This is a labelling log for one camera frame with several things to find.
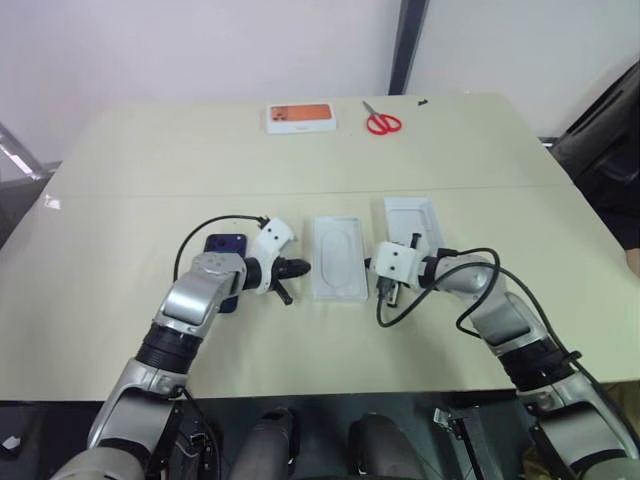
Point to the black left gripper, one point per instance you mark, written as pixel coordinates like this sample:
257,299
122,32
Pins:
278,272

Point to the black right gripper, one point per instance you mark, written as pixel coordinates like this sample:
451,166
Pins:
391,291

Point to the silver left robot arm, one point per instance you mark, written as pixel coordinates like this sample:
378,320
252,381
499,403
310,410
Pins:
192,295

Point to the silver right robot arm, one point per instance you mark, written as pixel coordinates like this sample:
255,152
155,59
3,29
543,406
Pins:
505,310

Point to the white phone box base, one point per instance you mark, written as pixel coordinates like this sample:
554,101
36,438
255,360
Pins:
340,260

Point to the white phone box lid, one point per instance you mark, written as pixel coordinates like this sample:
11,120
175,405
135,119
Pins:
410,217

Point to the white box with orange print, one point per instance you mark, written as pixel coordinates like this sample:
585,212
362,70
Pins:
300,117

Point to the dark blue smartphone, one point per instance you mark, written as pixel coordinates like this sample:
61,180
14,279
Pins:
225,243

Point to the metal table clamp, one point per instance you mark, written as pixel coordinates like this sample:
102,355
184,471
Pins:
452,425

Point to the white tape scrap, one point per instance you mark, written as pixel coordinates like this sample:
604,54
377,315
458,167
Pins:
52,202

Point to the black chair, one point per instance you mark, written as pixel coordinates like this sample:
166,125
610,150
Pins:
605,150

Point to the small white paper scrap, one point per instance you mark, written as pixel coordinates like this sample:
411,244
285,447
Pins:
10,443

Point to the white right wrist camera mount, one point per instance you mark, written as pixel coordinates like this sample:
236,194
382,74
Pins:
395,262

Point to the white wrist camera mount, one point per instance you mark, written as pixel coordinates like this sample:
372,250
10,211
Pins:
395,262
272,239

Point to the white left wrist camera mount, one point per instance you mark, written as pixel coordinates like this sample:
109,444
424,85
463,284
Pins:
272,239

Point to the dark metal post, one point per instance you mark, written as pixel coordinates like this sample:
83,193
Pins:
407,45

